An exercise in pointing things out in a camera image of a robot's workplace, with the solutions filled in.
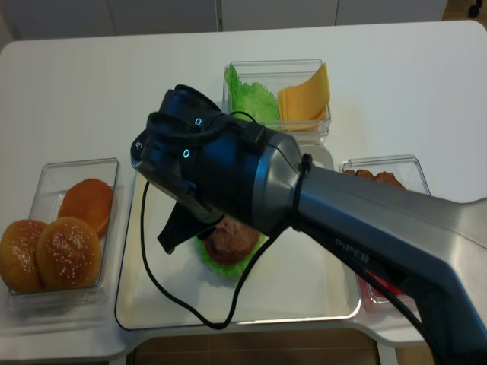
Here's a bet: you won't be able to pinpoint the plain bottom bun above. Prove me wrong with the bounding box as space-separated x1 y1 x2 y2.
58 179 113 238

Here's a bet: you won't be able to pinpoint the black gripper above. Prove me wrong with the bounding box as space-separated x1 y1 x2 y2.
131 85 232 254

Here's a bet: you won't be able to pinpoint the clear lettuce cheese container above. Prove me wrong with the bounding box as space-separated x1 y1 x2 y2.
221 59 331 145

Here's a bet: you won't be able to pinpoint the green lettuce leaves in container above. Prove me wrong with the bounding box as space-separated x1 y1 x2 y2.
224 66 280 125

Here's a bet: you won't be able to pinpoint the green lettuce leaf on burger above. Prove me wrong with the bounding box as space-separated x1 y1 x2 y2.
193 235 266 281

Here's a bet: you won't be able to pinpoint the yellow cheese slices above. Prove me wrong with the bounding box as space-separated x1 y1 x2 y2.
278 63 331 121

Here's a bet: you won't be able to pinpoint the white serving tray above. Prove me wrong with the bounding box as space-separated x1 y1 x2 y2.
113 143 362 330

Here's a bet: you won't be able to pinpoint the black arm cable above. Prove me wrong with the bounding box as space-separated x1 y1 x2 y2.
141 109 450 365

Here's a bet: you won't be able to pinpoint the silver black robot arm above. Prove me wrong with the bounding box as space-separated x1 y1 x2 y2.
130 85 486 364

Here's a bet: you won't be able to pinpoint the red tomato slice back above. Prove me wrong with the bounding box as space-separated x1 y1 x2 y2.
367 271 406 300

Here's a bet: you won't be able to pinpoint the sesame bun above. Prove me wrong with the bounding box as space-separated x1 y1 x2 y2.
1 219 47 293
35 217 102 290

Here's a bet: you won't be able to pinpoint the sesame bun right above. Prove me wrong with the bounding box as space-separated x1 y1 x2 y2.
35 217 102 290

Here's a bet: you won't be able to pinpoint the sesame bun left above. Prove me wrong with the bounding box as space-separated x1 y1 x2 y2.
1 219 47 293

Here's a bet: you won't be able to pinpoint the clear meat tomato container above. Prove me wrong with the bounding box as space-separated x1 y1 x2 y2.
339 154 431 313

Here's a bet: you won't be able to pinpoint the clear bun container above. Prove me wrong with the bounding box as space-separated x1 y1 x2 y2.
8 158 119 313

